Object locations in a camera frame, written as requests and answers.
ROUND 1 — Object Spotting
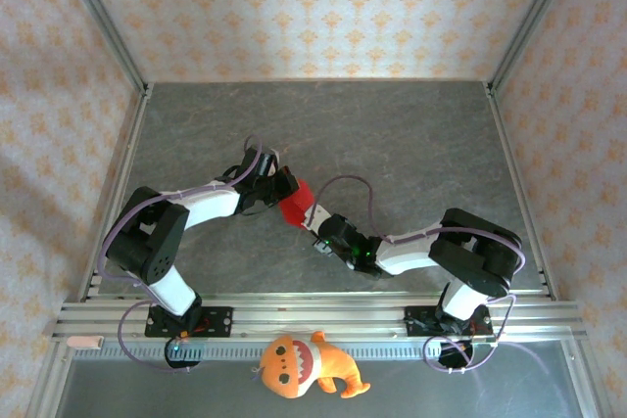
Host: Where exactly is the orange shark plush toy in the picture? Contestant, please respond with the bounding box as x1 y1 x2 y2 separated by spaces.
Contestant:
250 329 372 400

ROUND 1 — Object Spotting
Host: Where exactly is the aluminium mounting rail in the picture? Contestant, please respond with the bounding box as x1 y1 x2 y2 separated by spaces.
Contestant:
48 293 587 344

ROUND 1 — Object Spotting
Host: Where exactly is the aluminium frame post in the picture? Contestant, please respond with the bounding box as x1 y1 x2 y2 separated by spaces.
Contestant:
487 0 584 94
51 0 151 96

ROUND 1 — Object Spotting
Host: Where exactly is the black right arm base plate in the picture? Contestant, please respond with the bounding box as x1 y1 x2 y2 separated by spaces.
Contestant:
402 304 494 340

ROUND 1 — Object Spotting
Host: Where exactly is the grey slotted cable duct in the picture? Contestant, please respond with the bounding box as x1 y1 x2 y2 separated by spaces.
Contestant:
72 340 564 361

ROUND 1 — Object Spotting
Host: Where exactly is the red cloth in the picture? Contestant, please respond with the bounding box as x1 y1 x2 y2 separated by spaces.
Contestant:
278 177 315 229

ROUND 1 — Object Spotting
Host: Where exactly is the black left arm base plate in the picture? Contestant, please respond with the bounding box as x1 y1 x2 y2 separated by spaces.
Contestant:
145 306 234 340

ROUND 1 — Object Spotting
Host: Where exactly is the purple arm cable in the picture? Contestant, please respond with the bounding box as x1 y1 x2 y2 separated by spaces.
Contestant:
313 175 528 374
96 133 275 375

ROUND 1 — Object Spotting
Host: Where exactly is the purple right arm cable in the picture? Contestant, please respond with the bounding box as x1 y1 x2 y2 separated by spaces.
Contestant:
313 175 528 374

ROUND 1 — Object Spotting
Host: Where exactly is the aluminium side rail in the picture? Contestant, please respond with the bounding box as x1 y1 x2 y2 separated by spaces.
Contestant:
483 80 560 302
77 83 154 302

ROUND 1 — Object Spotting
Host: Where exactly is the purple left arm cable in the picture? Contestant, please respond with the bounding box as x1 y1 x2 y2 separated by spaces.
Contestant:
96 133 275 375

